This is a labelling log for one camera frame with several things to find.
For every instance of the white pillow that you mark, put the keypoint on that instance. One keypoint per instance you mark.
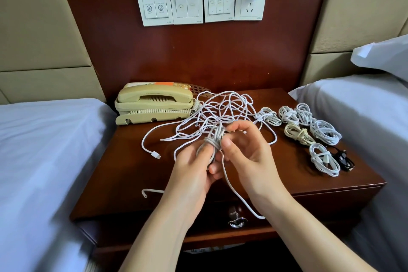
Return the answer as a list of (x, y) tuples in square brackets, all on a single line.
[(386, 57)]

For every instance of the white triple rocker wall switch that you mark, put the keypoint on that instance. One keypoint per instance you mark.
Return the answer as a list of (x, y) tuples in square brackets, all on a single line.
[(219, 3)]

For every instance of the white crumpled bag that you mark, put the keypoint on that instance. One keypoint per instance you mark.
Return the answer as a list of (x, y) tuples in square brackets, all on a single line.
[(204, 248)]

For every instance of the white two-button wall switch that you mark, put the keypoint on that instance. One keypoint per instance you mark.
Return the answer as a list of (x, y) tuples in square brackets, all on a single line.
[(154, 7)]

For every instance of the person's left forearm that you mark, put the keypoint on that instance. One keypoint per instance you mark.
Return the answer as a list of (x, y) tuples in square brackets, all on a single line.
[(159, 240)]

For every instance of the dark wooden drawer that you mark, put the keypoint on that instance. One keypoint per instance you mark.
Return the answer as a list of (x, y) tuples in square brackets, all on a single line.
[(115, 230)]

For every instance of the beige padded headboard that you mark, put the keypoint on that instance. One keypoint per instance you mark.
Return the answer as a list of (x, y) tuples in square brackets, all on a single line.
[(363, 7), (38, 20)]

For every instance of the wooden nightstand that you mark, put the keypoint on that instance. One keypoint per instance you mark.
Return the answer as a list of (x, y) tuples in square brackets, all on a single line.
[(115, 173)]

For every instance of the person's right forearm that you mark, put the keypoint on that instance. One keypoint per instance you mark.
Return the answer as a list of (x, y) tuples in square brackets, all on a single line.
[(319, 237)]

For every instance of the left bed white sheet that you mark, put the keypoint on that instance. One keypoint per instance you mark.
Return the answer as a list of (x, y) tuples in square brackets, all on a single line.
[(44, 173)]

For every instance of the dark wooden wall panel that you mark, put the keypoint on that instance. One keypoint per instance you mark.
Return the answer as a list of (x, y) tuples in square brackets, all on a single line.
[(197, 55)]

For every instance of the person's right hand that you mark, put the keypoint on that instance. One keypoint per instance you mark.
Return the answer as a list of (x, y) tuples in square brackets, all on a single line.
[(252, 160)]

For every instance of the white double rocker wall switch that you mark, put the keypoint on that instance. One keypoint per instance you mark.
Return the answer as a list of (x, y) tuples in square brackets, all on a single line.
[(187, 6)]

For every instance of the person's left hand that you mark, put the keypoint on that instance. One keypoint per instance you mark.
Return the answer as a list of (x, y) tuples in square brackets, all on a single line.
[(191, 179)]

